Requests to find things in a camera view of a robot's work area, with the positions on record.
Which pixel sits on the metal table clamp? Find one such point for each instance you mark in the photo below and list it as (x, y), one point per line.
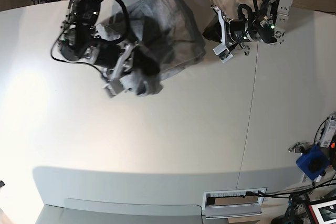
(299, 147)

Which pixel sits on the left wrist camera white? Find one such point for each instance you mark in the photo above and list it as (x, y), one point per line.
(222, 52)

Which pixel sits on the grey T-shirt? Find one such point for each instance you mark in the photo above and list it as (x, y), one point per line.
(166, 31)

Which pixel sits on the framed picture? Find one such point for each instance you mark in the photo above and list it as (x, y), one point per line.
(322, 211)

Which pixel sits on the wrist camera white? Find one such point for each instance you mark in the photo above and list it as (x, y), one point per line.
(222, 52)
(114, 89)

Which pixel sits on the white barcode power adapter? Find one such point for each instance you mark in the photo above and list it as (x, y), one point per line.
(328, 133)

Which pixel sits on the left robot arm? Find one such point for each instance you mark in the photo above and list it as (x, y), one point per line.
(265, 22)

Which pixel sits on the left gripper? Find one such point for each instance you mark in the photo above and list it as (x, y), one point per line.
(225, 30)

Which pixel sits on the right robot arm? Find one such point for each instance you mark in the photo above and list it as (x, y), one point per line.
(79, 43)

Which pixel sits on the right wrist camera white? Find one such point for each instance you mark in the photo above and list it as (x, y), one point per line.
(114, 89)

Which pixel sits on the table cable grommet box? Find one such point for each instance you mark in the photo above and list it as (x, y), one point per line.
(232, 203)

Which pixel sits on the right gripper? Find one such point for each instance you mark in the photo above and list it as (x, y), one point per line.
(117, 61)

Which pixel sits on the blue plastic device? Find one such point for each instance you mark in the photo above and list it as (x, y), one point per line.
(313, 162)

